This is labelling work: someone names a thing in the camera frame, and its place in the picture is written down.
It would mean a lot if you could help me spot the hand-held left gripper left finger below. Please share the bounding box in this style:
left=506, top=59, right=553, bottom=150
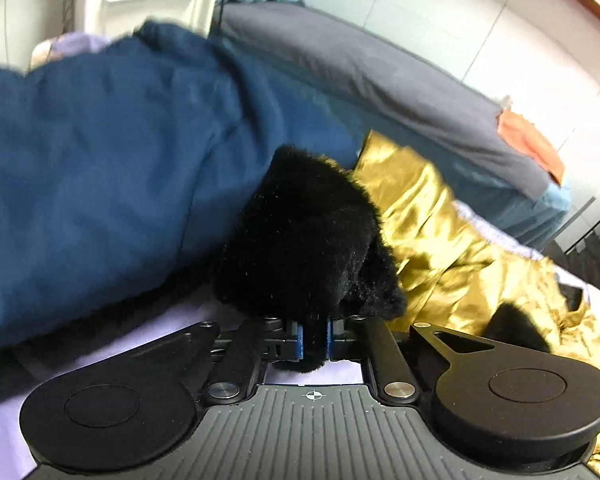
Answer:
left=180, top=314, right=307, bottom=407

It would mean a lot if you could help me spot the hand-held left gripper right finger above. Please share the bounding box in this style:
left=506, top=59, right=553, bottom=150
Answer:
left=324, top=314, right=497, bottom=407

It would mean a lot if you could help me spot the gold jacket with black lining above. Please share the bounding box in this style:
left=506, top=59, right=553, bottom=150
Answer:
left=214, top=130, right=600, bottom=472

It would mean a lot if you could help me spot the folded navy blue clothing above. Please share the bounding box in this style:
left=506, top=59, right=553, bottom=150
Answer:
left=0, top=20, right=368, bottom=358

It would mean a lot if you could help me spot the grey blanket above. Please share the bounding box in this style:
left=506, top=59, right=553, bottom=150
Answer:
left=219, top=2, right=557, bottom=202

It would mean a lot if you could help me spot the orange towel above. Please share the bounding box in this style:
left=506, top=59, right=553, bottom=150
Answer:
left=496, top=109, right=567, bottom=184

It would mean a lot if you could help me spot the black wire rack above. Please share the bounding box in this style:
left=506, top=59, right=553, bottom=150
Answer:
left=544, top=197, right=600, bottom=307

